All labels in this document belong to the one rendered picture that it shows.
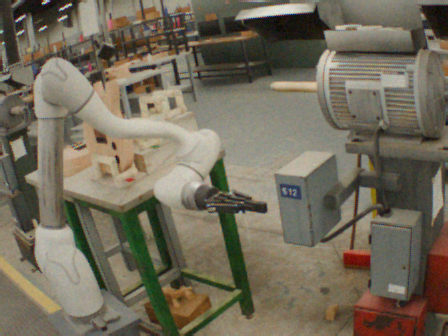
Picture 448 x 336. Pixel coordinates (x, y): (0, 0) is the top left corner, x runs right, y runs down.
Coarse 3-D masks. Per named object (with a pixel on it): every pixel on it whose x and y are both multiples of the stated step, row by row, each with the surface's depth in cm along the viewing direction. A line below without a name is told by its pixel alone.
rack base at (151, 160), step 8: (136, 144) 209; (160, 144) 200; (168, 144) 200; (136, 152) 197; (144, 152) 194; (152, 152) 195; (160, 152) 198; (168, 152) 201; (136, 160) 197; (144, 160) 193; (152, 160) 195; (160, 160) 198; (168, 160) 201; (176, 160) 204; (136, 168) 199; (144, 168) 195; (152, 168) 196; (160, 168) 199
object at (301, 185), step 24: (288, 168) 118; (312, 168) 115; (336, 168) 123; (288, 192) 116; (312, 192) 114; (288, 216) 120; (312, 216) 115; (336, 216) 125; (360, 216) 123; (288, 240) 123; (312, 240) 117
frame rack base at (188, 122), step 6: (156, 114) 222; (162, 114) 217; (186, 114) 206; (192, 114) 208; (156, 120) 208; (162, 120) 206; (168, 120) 203; (174, 120) 201; (180, 120) 203; (186, 120) 206; (192, 120) 208; (180, 126) 204; (186, 126) 206; (192, 126) 208; (192, 132) 209
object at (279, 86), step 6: (276, 84) 149; (282, 84) 147; (288, 84) 145; (294, 84) 144; (300, 84) 142; (306, 84) 141; (312, 84) 139; (276, 90) 149; (282, 90) 148; (288, 90) 146; (294, 90) 145; (300, 90) 143; (306, 90) 142; (312, 90) 140
